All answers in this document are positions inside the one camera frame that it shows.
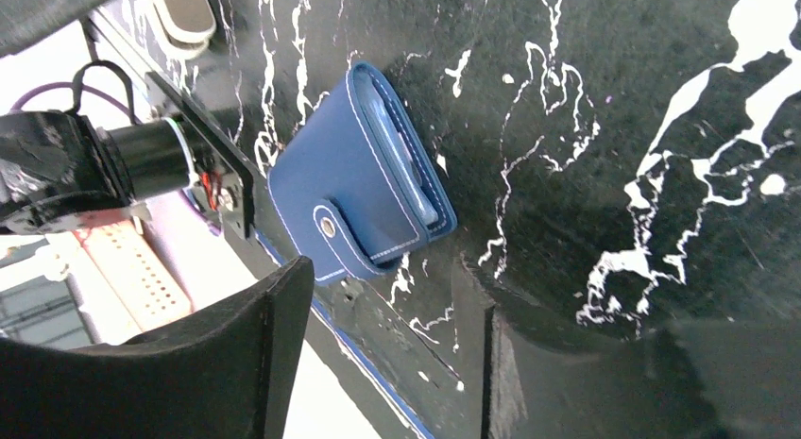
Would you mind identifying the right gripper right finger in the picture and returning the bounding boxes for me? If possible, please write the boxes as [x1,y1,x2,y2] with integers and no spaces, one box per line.
[482,300,800,438]

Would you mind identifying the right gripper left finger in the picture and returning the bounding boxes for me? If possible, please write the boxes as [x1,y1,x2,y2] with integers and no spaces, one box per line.
[1,257,314,438]

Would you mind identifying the blue leather card holder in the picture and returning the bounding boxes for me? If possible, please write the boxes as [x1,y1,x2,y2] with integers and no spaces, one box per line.
[266,61,457,285]

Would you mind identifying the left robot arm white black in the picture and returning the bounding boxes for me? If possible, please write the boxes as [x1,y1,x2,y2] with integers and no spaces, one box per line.
[46,222,193,343]

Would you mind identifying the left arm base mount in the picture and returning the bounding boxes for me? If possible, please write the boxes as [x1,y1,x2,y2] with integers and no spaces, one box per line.
[1,60,254,239]

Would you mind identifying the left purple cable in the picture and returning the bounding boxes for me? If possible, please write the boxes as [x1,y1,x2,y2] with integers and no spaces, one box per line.
[9,80,136,122]

